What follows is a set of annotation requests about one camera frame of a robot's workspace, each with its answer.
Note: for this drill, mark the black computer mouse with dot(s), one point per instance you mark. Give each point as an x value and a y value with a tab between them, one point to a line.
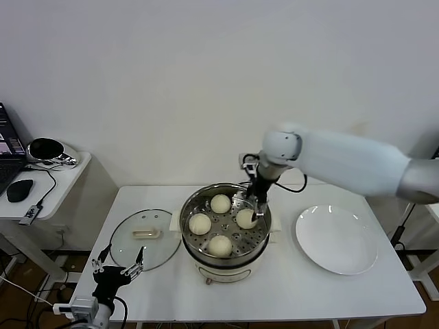
20	190

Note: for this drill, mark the black laptop bright screen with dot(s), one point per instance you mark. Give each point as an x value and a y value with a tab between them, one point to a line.
7	164

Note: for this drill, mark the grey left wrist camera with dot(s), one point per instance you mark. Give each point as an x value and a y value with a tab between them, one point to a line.
84	306

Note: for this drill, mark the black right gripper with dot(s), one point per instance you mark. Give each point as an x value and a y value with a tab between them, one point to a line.
261	190

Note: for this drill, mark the white side table with label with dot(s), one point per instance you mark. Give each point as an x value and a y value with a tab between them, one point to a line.
422	269

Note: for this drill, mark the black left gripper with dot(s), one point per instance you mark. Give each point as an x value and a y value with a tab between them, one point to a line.
108	281

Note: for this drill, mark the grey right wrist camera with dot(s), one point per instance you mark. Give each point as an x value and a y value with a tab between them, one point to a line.
249	166

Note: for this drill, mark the stainless steel steamer pot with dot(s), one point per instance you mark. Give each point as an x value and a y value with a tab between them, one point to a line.
240	245

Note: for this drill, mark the cream electric cooker base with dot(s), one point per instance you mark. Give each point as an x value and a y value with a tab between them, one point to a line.
223	270

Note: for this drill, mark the grey usb dongle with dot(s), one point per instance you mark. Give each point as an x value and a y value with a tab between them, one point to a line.
31	214

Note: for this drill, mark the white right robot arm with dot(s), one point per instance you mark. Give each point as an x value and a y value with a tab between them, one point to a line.
343	161

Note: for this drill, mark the white side table rounded top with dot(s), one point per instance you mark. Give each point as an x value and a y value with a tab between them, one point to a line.
65	185

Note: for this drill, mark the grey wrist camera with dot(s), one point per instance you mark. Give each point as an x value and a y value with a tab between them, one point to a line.
84	306
249	166

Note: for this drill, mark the white steamed baozi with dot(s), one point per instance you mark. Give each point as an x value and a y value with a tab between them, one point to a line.
219	204
199	223
245	220
219	246

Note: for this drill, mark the glass pot lid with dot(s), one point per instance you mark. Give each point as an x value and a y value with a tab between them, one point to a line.
151	240

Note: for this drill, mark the white round plate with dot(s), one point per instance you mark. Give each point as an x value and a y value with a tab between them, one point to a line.
336	240

